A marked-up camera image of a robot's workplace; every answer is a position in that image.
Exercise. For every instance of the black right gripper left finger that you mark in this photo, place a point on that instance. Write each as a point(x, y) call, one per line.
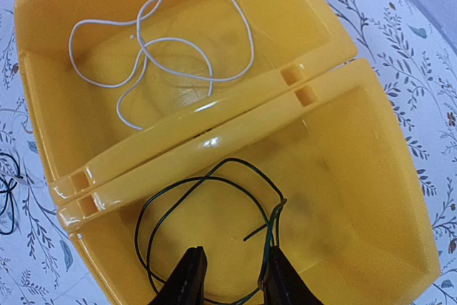
point(185, 285)

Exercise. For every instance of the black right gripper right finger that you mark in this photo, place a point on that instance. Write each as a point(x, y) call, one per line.
point(281, 284)

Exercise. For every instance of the yellow bin near compartment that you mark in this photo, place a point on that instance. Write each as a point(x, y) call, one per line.
point(319, 162)

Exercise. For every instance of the yellow bin compartment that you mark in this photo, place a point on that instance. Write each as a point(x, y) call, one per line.
point(319, 162)
point(88, 66)

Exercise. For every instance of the yellow bin middle compartment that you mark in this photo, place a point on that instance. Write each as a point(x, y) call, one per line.
point(88, 66)

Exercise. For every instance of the floral patterned table mat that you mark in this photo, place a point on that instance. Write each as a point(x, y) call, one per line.
point(415, 60)

